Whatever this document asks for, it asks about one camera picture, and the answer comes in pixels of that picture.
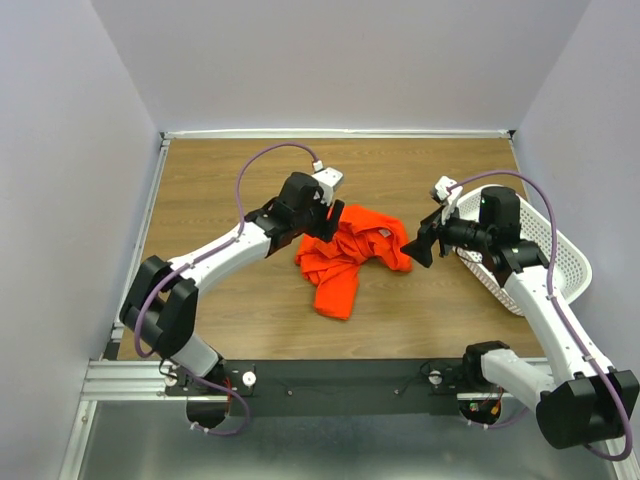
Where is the left white knob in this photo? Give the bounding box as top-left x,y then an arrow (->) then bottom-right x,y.
242,371 -> 257,388

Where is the left aluminium side rail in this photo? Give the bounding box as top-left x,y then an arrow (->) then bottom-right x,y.
99,137 -> 171,361

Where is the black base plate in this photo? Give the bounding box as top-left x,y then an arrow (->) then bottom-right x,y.
164,357 -> 506,419

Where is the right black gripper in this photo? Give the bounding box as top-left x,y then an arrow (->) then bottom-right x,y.
400,198 -> 492,268

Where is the right white knob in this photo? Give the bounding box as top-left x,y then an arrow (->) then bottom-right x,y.
428,370 -> 443,386

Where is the white plastic basket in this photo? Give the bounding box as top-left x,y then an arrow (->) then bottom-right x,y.
457,187 -> 592,316

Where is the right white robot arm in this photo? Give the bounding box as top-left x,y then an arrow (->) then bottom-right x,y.
401,177 -> 639,449

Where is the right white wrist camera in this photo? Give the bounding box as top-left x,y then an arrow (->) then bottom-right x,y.
430,176 -> 463,223

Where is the back aluminium edge strip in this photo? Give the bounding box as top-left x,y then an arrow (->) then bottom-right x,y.
162,128 -> 512,140

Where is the orange t shirt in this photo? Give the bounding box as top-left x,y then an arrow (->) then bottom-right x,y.
294,205 -> 413,321

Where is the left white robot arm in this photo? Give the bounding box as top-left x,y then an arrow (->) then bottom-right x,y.
119,167 -> 344,395

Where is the white knob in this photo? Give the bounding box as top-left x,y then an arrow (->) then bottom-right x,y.
242,371 -> 257,388
428,370 -> 443,386

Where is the aluminium frame rail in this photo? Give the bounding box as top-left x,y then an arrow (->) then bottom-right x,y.
80,360 -> 186,402

